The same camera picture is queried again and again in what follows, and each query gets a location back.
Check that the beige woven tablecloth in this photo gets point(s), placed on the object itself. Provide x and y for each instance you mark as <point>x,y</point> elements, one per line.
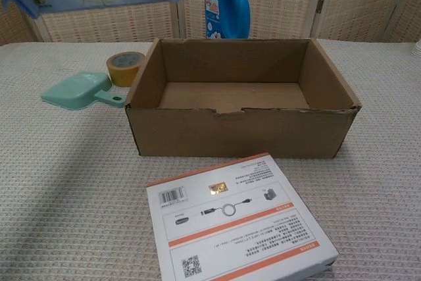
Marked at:
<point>65,195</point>

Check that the white orange product box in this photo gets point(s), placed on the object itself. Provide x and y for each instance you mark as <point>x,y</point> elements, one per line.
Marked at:
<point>230,228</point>

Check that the mint green plastic scoop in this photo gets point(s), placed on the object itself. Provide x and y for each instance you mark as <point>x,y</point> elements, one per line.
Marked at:
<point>72,91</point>

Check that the tan packing tape roll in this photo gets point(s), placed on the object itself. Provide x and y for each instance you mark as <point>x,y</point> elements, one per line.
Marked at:
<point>121,77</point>

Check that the brown cardboard box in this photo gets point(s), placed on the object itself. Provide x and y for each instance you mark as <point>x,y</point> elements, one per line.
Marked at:
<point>230,136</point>

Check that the blue detergent pump bottle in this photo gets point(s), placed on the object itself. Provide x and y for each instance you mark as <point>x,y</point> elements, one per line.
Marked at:
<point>227,4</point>

